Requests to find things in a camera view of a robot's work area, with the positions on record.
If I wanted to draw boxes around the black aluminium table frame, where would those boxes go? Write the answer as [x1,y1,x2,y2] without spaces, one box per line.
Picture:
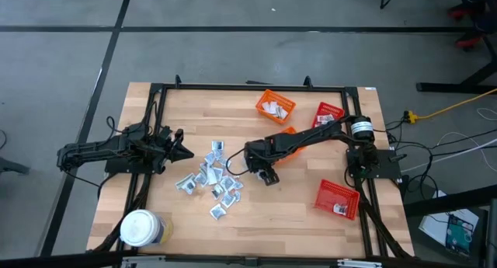
[88,74,415,261]

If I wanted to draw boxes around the white cable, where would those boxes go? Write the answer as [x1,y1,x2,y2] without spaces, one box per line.
[401,137,497,172]

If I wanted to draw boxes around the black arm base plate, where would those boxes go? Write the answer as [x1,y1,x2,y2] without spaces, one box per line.
[104,158,166,175]
[346,148,404,179]

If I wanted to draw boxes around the person's foot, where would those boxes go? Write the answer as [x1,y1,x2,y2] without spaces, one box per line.
[446,2,486,21]
[454,33,485,50]

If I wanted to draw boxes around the black beam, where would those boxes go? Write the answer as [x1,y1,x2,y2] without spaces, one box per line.
[403,184,497,218]

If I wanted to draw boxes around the orange plastic basket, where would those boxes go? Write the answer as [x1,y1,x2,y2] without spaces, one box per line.
[255,89,297,126]
[271,126,308,164]

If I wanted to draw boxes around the black desk frame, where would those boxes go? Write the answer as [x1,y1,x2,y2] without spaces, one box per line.
[415,0,497,95]

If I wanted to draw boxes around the black upright post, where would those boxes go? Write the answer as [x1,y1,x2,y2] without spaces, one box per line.
[485,197,497,268]

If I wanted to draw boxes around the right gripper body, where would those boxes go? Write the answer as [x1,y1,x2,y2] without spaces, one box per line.
[243,140,275,172]

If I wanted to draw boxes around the yellow tub white lid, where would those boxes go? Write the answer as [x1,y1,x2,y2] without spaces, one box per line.
[119,208,174,249]

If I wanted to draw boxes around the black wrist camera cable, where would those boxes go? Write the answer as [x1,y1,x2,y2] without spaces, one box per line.
[226,147,249,178]

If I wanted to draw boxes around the black crossbar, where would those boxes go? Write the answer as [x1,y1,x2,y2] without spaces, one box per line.
[0,249,497,268]

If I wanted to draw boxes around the yellow extension cable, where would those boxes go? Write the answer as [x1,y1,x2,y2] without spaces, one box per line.
[403,88,497,124]

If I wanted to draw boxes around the red plastic basket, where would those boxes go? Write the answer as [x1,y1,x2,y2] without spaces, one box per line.
[311,101,346,129]
[313,178,361,221]

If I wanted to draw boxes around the white paper sheet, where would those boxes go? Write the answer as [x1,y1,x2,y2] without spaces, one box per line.
[418,189,481,246]

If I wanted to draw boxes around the silver bracket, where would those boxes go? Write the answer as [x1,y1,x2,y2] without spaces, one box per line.
[336,259,384,268]
[120,255,167,268]

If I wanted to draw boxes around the teal circuit board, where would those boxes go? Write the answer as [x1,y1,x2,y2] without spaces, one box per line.
[445,214,475,257]

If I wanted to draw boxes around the black stand foot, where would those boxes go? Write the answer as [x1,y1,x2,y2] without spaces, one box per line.
[0,155,31,175]

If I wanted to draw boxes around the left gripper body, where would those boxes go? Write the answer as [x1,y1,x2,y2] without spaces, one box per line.
[155,126,180,166]

